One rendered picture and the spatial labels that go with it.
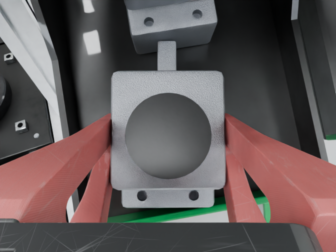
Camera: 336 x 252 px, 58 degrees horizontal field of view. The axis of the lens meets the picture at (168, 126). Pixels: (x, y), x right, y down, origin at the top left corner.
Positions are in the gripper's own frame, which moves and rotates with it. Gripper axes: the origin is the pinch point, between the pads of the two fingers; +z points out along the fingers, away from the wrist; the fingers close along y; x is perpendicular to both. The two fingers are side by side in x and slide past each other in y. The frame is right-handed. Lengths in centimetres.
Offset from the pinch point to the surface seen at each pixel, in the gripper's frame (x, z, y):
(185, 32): -2.5, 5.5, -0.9
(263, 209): 14.9, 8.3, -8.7
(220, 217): 18.8, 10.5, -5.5
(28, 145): 21.1, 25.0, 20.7
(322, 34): -1.9, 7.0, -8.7
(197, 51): -0.8, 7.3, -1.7
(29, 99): 17.7, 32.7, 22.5
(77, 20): -2.2, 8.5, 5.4
